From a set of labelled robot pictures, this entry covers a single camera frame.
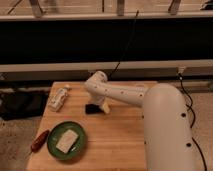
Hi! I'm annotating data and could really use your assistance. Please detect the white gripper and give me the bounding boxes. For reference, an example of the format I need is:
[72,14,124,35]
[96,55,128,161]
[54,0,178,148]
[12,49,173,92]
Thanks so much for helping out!
[89,94,110,114]

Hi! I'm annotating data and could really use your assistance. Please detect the black eraser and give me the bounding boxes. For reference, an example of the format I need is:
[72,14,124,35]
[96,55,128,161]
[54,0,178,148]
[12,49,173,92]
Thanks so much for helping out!
[85,104,102,114]

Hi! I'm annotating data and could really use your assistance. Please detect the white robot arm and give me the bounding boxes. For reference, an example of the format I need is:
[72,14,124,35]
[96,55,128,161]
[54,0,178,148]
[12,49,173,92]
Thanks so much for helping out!
[84,71,196,171]

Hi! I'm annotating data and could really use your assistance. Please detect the wooden table board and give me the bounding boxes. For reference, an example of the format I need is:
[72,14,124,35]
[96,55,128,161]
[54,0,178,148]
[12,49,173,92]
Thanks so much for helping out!
[27,82,146,171]

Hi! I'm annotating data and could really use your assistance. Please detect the white toy car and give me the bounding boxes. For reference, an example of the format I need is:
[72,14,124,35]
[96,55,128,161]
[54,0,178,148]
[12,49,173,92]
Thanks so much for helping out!
[48,85,70,112]

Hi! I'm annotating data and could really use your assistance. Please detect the white sponge block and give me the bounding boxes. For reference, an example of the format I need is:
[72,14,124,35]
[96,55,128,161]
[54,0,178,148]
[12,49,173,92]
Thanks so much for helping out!
[56,130,78,153]

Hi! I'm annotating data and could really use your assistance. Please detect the green plate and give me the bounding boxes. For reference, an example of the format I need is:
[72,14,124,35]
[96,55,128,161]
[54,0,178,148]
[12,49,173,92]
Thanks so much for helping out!
[47,121,87,161]

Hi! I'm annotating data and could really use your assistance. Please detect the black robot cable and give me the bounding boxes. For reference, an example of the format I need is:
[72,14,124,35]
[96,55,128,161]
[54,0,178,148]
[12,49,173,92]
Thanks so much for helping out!
[178,71,208,171]

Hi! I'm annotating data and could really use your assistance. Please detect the black hanging cable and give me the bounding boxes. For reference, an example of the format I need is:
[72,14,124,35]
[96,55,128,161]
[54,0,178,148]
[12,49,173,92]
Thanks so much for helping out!
[108,9,140,80]

